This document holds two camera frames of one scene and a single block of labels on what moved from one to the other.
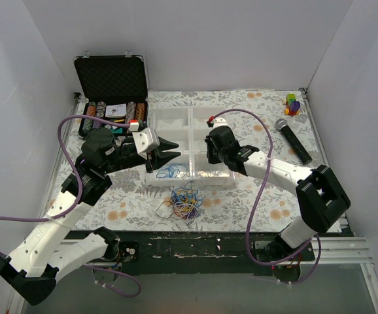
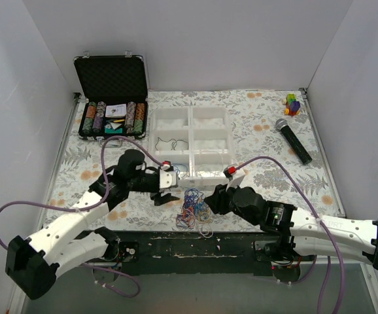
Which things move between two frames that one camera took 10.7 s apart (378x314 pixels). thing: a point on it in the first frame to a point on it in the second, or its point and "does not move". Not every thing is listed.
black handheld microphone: x=282 y=125 does not move
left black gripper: x=153 y=157 to x=157 y=193
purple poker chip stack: x=101 y=108 does not move
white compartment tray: x=187 y=127 does not move
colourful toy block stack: x=292 y=105 does not move
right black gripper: x=209 y=152 to x=220 y=196
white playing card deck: x=118 y=110 does not move
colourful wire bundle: x=184 y=203 to x=195 y=213
